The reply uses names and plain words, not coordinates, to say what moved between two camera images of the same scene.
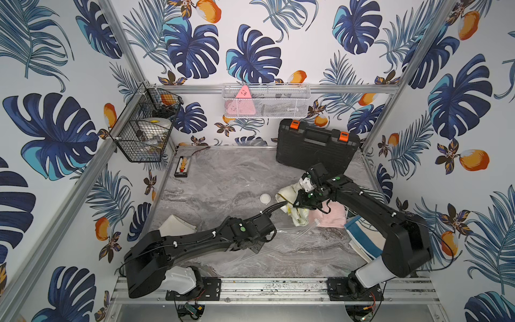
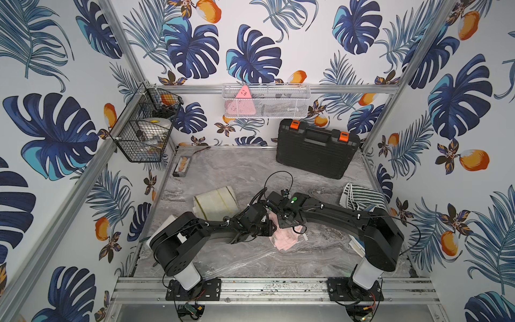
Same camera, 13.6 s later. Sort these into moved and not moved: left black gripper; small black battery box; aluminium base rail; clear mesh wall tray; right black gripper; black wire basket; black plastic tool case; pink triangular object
Moved: left black gripper; right black gripper
Not moved: clear mesh wall tray; black wire basket; aluminium base rail; black plastic tool case; small black battery box; pink triangular object
